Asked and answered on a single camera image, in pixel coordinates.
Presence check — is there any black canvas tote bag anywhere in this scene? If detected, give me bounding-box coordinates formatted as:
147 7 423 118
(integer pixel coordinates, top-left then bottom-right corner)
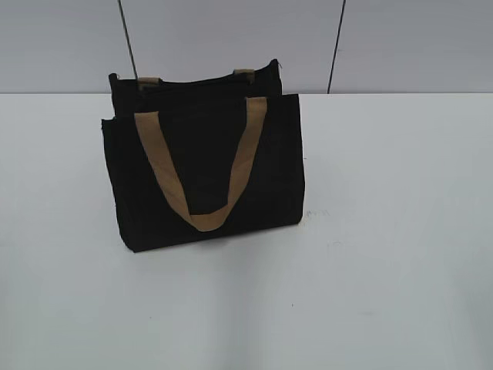
102 59 305 252

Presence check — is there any tan front bag handle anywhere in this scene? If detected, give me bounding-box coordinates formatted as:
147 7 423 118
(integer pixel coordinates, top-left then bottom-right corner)
134 97 267 232

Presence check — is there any tan bag handle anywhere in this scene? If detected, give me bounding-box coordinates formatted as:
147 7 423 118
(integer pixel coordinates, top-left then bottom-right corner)
137 69 256 86
134 97 267 232

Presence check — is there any tan rear bag handle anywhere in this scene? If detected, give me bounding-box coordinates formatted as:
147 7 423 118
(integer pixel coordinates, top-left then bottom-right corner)
137 69 256 86

